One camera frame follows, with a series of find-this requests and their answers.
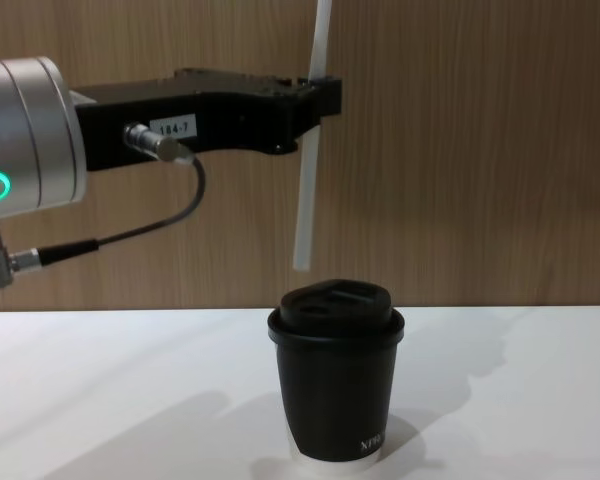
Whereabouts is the thin dark gripper cable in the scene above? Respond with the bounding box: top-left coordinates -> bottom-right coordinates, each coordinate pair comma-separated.
7,122 -> 207,274

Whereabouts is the black paper cup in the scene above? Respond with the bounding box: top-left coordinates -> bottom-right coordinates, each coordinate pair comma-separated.
273,337 -> 399,457

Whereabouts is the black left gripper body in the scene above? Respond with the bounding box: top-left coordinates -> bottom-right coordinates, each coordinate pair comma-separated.
71,67 -> 302,172

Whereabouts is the white plastic straw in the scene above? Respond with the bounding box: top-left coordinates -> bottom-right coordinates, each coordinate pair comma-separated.
291,0 -> 334,273

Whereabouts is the black plastic cup lid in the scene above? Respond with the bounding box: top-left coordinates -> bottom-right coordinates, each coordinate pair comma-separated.
266,276 -> 407,348

